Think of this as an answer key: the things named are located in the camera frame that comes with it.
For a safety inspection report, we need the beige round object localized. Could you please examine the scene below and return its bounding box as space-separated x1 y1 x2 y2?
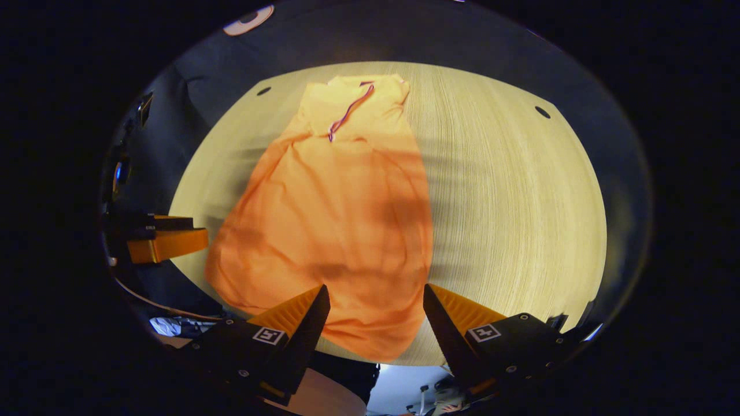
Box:
263 368 371 416

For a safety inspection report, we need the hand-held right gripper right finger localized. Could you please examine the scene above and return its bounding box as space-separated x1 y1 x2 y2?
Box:
423 283 580 400

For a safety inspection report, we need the orange T-shirt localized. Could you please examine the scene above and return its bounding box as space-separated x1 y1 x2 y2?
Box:
205 74 434 365

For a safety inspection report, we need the white crumpled cloth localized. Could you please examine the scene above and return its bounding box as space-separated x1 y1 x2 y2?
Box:
149 316 200 338

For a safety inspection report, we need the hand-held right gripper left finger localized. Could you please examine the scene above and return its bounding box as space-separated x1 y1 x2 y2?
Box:
185 284 332 405

